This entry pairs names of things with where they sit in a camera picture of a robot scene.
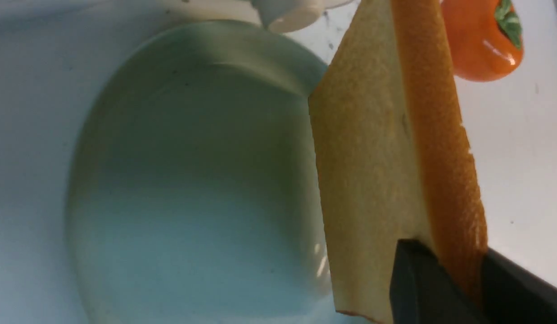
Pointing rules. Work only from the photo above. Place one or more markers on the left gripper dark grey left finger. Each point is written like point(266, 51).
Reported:
point(422, 292)

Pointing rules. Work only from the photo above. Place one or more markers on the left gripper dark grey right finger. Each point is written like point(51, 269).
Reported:
point(513, 295)

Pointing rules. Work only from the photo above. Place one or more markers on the toasted bread slice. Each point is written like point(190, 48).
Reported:
point(393, 157)

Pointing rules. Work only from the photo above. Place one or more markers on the light blue round plate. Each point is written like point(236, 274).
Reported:
point(193, 196)

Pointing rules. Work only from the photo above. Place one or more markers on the orange persimmon with green leaf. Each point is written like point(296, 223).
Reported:
point(485, 38)

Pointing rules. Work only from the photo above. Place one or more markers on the white two-slot toaster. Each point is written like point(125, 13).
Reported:
point(280, 16)

